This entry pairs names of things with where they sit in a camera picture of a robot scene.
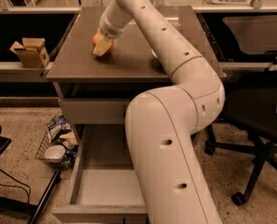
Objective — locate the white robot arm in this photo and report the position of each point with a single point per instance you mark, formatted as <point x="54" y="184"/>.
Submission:
<point x="159" y="123"/>

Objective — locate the black office chair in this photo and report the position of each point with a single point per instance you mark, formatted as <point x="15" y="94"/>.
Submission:
<point x="251" y="105"/>

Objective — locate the grey drawer cabinet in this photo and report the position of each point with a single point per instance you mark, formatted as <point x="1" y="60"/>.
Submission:
<point x="129" y="70"/>

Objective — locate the closed top drawer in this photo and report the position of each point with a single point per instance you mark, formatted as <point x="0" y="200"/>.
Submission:
<point x="94" y="110"/>

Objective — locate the wire basket with items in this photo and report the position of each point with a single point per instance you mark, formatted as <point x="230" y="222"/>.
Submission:
<point x="59" y="132"/>

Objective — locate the white cup in basket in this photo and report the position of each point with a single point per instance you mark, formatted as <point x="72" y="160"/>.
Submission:
<point x="54" y="152"/>

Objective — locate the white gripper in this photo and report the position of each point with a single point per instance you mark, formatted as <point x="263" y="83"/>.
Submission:
<point x="111" y="31"/>

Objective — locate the open middle drawer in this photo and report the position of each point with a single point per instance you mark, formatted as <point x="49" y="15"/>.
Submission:
<point x="111" y="184"/>

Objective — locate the open cardboard box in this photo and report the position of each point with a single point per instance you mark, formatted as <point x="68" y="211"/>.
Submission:
<point x="32" y="52"/>

